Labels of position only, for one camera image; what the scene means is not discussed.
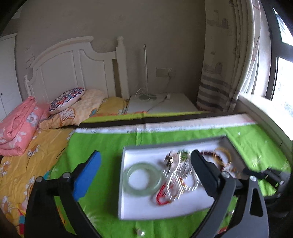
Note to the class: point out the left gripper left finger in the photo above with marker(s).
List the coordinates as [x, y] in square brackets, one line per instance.
[84, 174]

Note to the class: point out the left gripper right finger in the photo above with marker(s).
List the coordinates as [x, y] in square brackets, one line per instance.
[218, 185]

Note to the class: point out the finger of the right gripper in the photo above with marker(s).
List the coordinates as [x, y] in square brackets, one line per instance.
[258, 175]

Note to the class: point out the silver pearl brooch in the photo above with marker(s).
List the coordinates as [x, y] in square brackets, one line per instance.
[170, 163]

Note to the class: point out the gold interlocked ring bangle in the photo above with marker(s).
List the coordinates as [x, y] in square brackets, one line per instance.
[174, 154]

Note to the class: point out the grey jewelry tray box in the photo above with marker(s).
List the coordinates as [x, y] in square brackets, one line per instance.
[181, 192]

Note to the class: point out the green cartoon cloth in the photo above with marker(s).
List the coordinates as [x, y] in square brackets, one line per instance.
[110, 134]

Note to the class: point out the green jade bangle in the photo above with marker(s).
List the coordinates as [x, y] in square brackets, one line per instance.
[142, 179]

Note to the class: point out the yellow floral bedsheet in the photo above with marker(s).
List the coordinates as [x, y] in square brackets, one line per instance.
[18, 174]

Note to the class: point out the patterned round cushion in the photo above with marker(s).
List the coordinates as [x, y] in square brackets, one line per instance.
[68, 98]

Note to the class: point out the small loose pearl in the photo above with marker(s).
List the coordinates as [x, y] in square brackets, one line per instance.
[139, 232]

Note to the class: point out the pink folded quilt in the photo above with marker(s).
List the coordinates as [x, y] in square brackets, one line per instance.
[19, 126]

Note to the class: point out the window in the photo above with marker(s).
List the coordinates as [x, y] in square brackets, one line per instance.
[279, 17]

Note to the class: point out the white nightstand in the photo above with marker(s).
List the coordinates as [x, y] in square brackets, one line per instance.
[160, 103]

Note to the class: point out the white upright lamp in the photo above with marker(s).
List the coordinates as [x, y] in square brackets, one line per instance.
[146, 70]

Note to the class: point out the white wardrobe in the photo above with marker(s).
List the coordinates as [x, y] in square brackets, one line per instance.
[9, 89]

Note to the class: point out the white bed headboard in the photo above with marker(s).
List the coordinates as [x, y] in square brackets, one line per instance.
[74, 63]

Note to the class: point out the beige striped curtain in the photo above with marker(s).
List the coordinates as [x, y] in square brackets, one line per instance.
[237, 55]

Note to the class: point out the wall socket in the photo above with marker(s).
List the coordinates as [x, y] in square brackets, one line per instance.
[164, 72]

